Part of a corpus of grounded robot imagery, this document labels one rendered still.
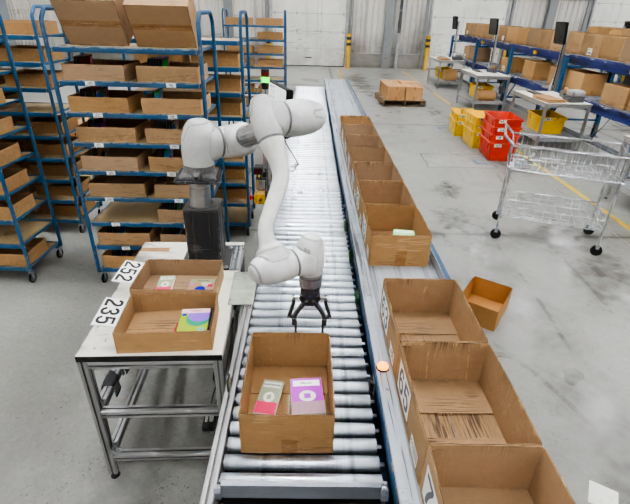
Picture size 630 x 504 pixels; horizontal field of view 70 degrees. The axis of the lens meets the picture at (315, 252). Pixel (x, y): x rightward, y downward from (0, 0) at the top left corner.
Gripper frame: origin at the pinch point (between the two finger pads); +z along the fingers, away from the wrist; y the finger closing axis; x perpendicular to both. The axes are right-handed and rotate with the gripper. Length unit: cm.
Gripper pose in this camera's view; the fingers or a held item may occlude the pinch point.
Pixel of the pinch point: (309, 327)
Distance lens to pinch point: 185.5
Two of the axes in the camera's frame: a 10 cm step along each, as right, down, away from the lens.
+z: -0.3, 8.8, 4.7
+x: 0.0, 4.7, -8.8
